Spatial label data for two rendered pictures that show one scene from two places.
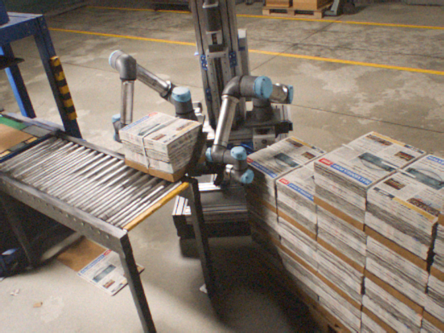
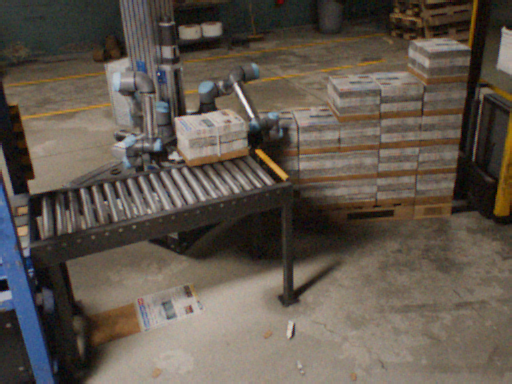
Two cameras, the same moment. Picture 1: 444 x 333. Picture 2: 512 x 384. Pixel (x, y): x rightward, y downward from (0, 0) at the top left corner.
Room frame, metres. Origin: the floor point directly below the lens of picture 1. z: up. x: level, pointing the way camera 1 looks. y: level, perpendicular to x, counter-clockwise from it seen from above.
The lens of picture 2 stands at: (0.75, 2.80, 2.12)
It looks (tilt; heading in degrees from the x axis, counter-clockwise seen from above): 23 degrees down; 296
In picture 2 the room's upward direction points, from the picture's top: 3 degrees counter-clockwise
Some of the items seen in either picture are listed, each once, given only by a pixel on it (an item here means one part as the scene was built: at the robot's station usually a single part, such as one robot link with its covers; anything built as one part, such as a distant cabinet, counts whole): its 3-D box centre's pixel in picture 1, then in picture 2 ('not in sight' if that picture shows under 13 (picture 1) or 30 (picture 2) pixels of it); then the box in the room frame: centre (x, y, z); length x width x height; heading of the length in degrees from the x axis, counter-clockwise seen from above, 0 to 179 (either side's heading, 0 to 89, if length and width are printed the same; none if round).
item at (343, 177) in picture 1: (368, 178); (352, 97); (1.64, -0.62, 0.95); 0.38 x 0.29 x 0.23; 120
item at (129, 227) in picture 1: (158, 205); (271, 164); (1.86, 0.34, 0.81); 0.43 x 0.03 x 0.02; 137
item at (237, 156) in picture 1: (236, 158); (271, 121); (2.04, -0.07, 0.91); 0.11 x 0.08 x 0.11; 60
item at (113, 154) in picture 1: (115, 161); (153, 179); (2.50, 0.65, 0.74); 1.34 x 0.05 x 0.12; 47
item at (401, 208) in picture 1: (427, 208); (393, 94); (1.38, -0.76, 0.95); 0.38 x 0.29 x 0.23; 119
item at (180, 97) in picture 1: (182, 99); (159, 112); (2.74, 0.19, 0.98); 0.13 x 0.12 x 0.14; 27
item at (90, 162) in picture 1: (74, 173); (149, 196); (2.37, 0.87, 0.77); 0.47 x 0.05 x 0.05; 137
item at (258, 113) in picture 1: (262, 109); (207, 106); (2.67, -0.30, 0.87); 0.15 x 0.15 x 0.10
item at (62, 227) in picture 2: (32, 156); (61, 216); (2.67, 1.21, 0.77); 0.47 x 0.05 x 0.05; 137
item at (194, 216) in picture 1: (203, 246); (255, 212); (2.07, 0.18, 0.34); 0.06 x 0.06 x 0.68; 47
